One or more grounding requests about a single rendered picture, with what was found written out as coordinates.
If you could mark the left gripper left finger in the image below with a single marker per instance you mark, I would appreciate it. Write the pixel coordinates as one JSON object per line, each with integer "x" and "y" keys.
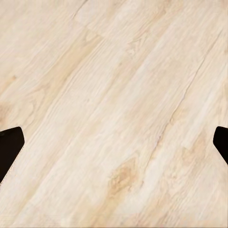
{"x": 11, "y": 142}

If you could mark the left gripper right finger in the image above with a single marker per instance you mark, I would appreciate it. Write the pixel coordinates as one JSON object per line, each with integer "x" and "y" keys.
{"x": 220, "y": 141}

